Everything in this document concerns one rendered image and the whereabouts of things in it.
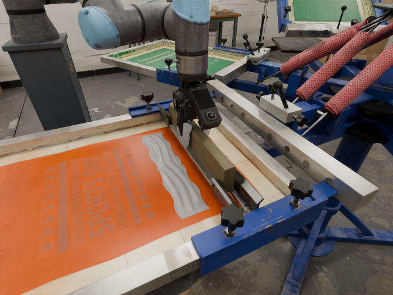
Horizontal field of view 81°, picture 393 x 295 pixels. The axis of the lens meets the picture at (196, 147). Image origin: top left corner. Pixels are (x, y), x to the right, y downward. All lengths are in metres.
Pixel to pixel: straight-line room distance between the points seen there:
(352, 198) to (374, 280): 1.26
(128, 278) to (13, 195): 0.40
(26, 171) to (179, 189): 0.43
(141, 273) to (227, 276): 1.11
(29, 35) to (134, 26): 0.56
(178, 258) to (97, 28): 0.44
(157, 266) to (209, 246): 0.10
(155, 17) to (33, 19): 0.57
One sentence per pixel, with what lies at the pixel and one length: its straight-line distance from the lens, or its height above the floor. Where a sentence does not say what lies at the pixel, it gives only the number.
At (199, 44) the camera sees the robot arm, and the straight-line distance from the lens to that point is 0.52.
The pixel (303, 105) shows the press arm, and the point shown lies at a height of 1.04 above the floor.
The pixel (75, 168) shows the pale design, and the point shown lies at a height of 0.95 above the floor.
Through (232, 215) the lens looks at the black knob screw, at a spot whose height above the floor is 1.06.
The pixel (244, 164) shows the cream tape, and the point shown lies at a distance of 0.68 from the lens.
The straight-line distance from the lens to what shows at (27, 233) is 0.63.
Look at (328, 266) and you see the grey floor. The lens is 1.73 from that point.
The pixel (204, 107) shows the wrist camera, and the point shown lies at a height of 1.15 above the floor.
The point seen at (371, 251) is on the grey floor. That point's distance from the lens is 1.93.
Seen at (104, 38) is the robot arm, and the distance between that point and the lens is 0.51.
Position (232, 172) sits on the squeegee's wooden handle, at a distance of 0.51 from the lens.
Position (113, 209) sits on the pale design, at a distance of 0.58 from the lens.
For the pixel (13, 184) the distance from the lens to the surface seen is 0.77.
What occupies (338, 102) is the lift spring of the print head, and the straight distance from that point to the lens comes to 0.85.
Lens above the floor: 1.39
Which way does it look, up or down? 37 degrees down
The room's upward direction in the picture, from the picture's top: straight up
